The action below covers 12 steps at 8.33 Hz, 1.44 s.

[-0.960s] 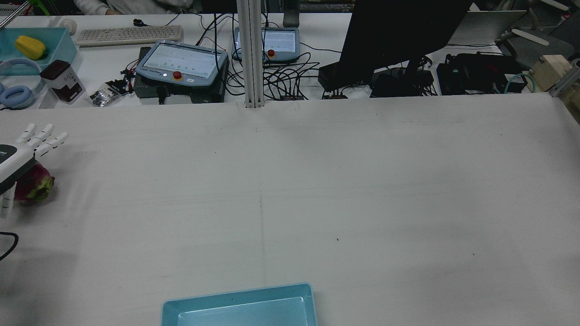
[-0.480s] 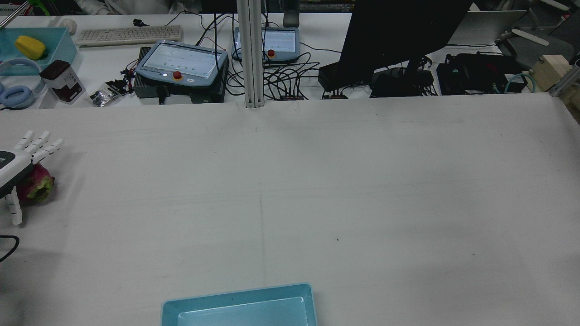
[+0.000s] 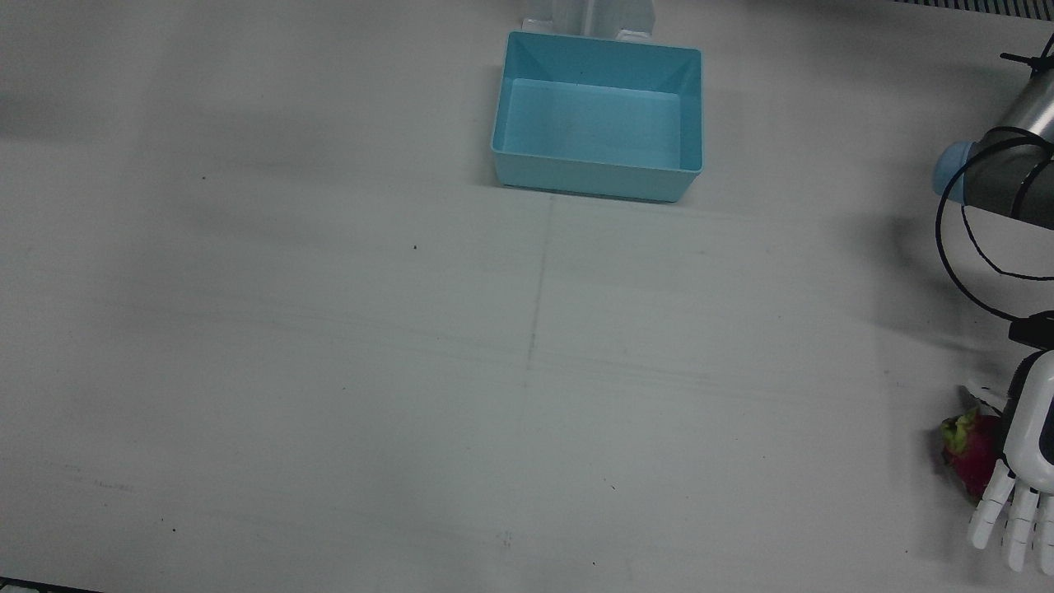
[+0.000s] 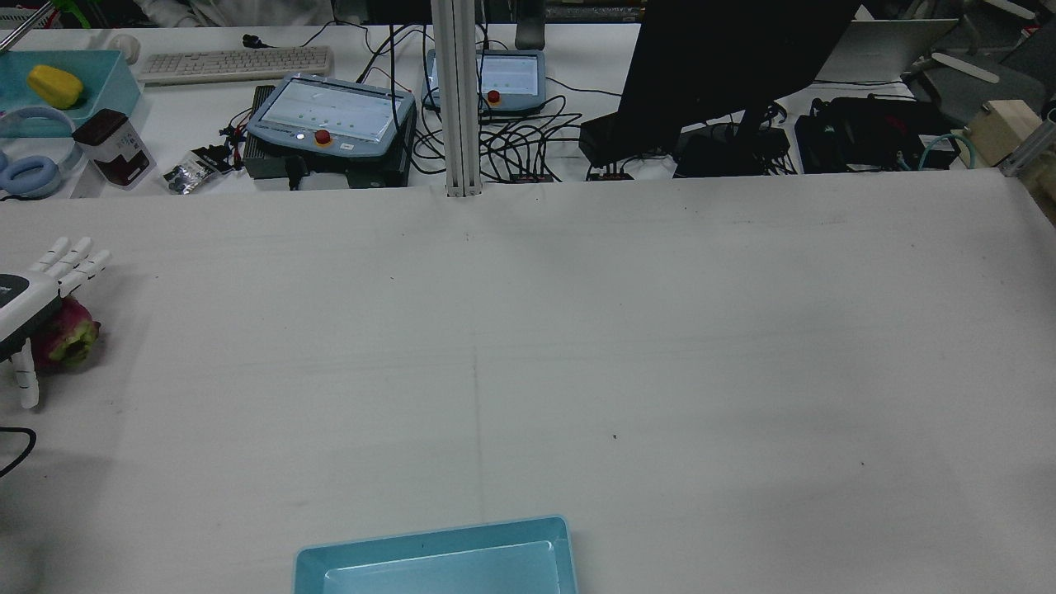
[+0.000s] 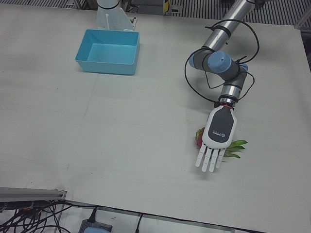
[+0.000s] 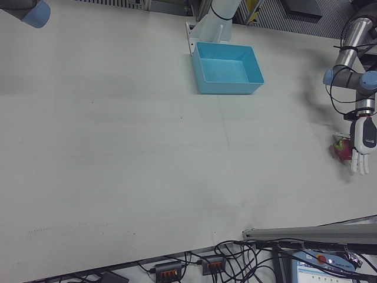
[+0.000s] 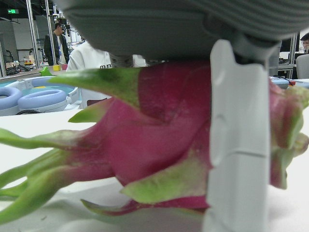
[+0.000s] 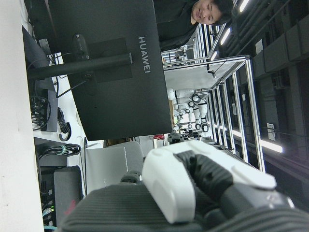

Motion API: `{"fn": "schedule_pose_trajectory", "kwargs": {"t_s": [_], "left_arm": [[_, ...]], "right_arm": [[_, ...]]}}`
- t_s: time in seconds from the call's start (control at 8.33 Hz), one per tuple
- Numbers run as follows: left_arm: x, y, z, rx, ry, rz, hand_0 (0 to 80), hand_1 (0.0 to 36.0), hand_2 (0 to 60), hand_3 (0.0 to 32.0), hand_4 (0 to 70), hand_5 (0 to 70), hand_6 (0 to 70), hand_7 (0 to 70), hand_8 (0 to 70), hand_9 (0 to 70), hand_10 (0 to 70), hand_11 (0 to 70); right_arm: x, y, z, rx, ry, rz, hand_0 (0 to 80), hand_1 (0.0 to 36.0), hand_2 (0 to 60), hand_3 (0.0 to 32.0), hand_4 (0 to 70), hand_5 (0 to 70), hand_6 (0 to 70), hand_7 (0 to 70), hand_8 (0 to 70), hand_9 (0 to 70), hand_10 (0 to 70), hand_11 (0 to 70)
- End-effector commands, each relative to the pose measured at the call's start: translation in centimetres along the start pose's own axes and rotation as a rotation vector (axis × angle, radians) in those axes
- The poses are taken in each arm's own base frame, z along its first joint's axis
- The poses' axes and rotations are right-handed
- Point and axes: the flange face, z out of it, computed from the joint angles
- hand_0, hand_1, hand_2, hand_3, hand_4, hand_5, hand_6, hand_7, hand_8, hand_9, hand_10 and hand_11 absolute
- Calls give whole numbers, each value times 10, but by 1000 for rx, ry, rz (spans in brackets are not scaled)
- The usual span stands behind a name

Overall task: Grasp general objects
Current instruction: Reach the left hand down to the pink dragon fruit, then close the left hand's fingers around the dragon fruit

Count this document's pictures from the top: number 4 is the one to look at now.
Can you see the yellow bell pepper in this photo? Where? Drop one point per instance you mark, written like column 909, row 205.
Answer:
column 54, row 87

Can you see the light blue headphones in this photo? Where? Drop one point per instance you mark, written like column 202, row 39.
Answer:
column 29, row 175

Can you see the translucent blue tray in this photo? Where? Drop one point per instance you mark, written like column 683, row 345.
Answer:
column 107, row 82

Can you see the black computer box red logo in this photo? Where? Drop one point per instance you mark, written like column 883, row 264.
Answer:
column 874, row 136

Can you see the silver foil wrapper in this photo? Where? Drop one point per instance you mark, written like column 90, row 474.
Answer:
column 188, row 176

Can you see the white computer mouse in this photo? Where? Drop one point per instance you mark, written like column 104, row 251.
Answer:
column 125, row 47

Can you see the aluminium profile rail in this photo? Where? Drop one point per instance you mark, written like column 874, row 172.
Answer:
column 1031, row 148

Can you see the small black device box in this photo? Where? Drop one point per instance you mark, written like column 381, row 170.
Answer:
column 606, row 136

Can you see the white dark red container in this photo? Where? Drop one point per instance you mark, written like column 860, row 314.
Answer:
column 115, row 153

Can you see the black monitor stand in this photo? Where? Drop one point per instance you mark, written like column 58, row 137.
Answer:
column 747, row 132

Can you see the white keyboard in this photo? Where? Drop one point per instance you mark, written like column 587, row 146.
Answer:
column 235, row 64

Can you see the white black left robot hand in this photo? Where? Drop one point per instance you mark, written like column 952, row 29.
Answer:
column 25, row 301

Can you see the light blue plastic bin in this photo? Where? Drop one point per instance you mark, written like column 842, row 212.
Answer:
column 437, row 561

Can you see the wooden block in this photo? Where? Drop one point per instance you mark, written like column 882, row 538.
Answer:
column 1002, row 132

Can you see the grey office chair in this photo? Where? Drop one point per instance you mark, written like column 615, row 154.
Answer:
column 982, row 91

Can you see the pink green dragon fruit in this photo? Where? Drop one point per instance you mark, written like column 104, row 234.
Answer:
column 73, row 338

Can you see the grey blue teach pendant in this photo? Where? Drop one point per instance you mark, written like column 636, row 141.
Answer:
column 511, row 78
column 330, row 111

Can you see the vertical aluminium post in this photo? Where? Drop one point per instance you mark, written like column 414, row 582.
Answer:
column 458, row 99

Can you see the black Huawei monitor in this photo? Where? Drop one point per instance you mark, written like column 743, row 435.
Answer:
column 718, row 58

